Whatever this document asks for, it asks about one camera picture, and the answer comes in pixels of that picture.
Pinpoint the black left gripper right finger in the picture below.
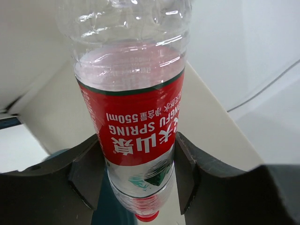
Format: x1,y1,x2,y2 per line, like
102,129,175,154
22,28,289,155
174,133,300,225

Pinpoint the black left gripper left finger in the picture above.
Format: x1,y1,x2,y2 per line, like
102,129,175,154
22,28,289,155
0,135,105,225

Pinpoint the red label plastic bottle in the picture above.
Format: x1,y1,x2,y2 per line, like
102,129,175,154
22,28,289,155
55,0,192,222

